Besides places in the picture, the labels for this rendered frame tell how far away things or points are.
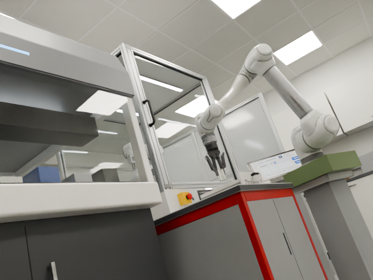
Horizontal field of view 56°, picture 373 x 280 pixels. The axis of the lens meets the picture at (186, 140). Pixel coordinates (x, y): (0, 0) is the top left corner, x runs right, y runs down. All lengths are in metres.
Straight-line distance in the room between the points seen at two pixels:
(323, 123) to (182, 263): 1.14
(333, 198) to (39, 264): 1.67
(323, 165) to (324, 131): 0.20
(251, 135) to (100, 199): 2.94
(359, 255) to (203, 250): 1.01
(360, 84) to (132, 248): 4.59
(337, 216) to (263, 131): 1.97
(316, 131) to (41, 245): 1.61
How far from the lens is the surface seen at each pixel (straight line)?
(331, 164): 2.19
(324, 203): 2.33
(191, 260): 1.68
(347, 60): 6.10
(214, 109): 1.99
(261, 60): 2.30
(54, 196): 1.27
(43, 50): 1.57
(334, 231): 2.34
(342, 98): 5.58
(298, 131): 2.41
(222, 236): 1.57
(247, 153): 4.12
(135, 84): 2.32
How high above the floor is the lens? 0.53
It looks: 18 degrees up
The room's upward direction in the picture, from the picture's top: 18 degrees counter-clockwise
